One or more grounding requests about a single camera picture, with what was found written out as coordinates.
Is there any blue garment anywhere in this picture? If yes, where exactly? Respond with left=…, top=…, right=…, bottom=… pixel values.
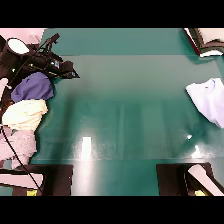
left=10, top=71, right=56, bottom=104

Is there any cream garment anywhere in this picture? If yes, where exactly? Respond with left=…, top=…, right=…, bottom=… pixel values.
left=1, top=98, right=49, bottom=132

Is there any pale pink garment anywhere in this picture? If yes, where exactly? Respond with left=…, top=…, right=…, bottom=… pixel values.
left=0, top=128, right=38, bottom=169

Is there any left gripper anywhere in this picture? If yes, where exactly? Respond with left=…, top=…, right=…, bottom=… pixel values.
left=57, top=60, right=81, bottom=80

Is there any white T-shirt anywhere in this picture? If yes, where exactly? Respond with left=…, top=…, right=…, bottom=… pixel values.
left=185, top=77, right=224, bottom=129

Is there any red garment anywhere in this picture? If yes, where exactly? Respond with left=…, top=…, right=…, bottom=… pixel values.
left=183, top=27, right=202, bottom=56

